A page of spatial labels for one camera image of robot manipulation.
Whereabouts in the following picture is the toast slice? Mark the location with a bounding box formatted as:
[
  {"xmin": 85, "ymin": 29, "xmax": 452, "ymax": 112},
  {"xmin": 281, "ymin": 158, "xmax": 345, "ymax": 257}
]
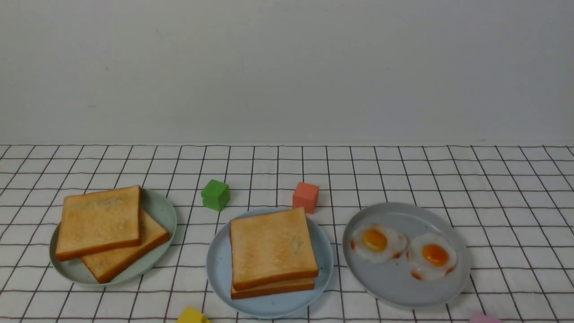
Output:
[
  {"xmin": 55, "ymin": 185, "xmax": 141, "ymax": 262},
  {"xmin": 81, "ymin": 208, "xmax": 171, "ymax": 284},
  {"xmin": 231, "ymin": 278, "xmax": 314, "ymax": 299},
  {"xmin": 229, "ymin": 207, "xmax": 318, "ymax": 290}
]

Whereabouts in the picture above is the orange-red cube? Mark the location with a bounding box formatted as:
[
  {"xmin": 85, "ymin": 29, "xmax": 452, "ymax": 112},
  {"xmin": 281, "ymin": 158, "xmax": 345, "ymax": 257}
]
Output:
[{"xmin": 292, "ymin": 182, "xmax": 320, "ymax": 214}]

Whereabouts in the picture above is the green cube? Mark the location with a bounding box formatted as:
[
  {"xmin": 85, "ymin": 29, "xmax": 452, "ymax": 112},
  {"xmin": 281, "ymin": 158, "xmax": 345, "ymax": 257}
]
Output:
[{"xmin": 201, "ymin": 179, "xmax": 231, "ymax": 211}]

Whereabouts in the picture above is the left fried egg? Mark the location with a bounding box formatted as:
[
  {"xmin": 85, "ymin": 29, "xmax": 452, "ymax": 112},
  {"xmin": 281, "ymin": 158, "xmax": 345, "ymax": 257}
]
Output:
[{"xmin": 350, "ymin": 223, "xmax": 408, "ymax": 264}]

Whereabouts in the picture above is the fried egg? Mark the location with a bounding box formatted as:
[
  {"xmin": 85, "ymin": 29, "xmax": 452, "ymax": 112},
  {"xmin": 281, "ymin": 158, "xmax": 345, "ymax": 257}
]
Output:
[
  {"xmin": 350, "ymin": 223, "xmax": 408, "ymax": 264},
  {"xmin": 406, "ymin": 232, "xmax": 457, "ymax": 281}
]

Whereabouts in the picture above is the light blue plate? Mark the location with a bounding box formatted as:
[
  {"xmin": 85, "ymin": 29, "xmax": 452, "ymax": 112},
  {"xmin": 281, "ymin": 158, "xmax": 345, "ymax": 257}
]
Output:
[{"xmin": 205, "ymin": 207, "xmax": 335, "ymax": 319}]

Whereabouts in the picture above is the grey plate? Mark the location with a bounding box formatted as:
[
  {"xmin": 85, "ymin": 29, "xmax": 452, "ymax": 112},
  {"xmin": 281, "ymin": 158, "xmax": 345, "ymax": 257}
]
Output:
[{"xmin": 342, "ymin": 202, "xmax": 472, "ymax": 309}]

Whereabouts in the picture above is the right fried egg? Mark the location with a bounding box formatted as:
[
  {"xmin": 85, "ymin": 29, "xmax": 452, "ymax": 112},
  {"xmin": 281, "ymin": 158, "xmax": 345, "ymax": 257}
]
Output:
[{"xmin": 406, "ymin": 232, "xmax": 457, "ymax": 281}]

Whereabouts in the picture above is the yellow cube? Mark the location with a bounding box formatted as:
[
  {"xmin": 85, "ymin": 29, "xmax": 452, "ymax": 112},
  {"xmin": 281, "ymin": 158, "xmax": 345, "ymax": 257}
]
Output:
[{"xmin": 176, "ymin": 307, "xmax": 211, "ymax": 323}]

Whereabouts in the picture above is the light green plate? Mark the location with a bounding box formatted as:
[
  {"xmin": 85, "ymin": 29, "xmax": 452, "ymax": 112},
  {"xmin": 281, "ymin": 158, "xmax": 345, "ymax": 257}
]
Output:
[{"xmin": 49, "ymin": 189, "xmax": 178, "ymax": 288}]

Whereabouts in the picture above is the pink block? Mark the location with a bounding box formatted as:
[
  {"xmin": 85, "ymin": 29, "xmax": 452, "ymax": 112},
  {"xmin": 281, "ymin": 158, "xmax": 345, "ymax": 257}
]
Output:
[{"xmin": 468, "ymin": 313, "xmax": 504, "ymax": 323}]

